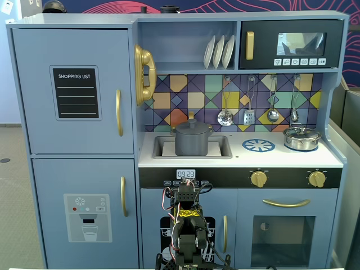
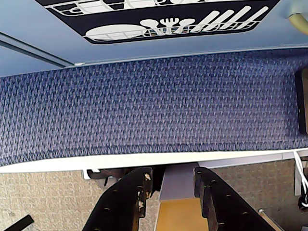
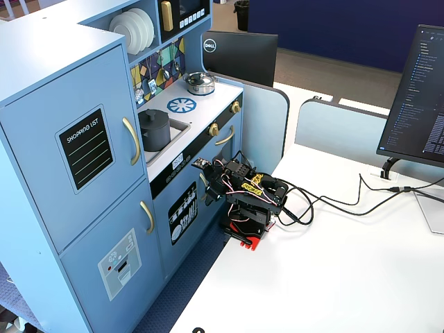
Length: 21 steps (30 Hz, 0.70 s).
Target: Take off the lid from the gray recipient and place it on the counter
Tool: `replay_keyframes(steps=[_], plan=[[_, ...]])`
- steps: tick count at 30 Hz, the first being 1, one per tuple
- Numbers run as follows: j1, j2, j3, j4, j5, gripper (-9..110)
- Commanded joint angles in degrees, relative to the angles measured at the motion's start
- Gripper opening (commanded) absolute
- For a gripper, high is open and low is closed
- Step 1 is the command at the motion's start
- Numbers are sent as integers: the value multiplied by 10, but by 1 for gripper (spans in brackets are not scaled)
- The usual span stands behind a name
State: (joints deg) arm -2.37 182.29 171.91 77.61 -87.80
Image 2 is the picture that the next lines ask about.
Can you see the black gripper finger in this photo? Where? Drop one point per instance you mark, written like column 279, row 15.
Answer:
column 122, row 204
column 223, row 204

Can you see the gray and yellow block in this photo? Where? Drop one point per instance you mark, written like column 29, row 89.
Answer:
column 176, row 204

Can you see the black flat bar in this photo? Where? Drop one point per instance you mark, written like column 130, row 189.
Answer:
column 16, row 223

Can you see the dark dish rack print panel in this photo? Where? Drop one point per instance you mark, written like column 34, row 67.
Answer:
column 168, row 19

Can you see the cream curved object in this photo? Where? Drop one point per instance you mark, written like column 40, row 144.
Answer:
column 298, row 16

